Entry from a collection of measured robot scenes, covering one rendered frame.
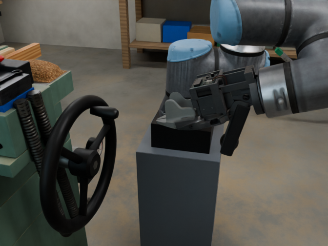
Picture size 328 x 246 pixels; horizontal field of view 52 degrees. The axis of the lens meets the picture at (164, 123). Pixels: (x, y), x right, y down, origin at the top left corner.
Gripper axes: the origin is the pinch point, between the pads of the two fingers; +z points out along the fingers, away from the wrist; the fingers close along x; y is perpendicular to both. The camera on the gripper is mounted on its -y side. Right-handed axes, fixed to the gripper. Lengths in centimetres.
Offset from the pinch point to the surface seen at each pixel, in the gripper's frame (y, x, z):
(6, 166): 5.7, 18.5, 23.7
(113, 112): 6.1, 4.0, 7.4
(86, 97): 10.3, 3.8, 12.1
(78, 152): 0.3, 7.4, 17.1
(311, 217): -102, -81, -19
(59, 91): 8.7, -13.3, 31.9
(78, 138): -52, -114, 120
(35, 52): 19, -27, 45
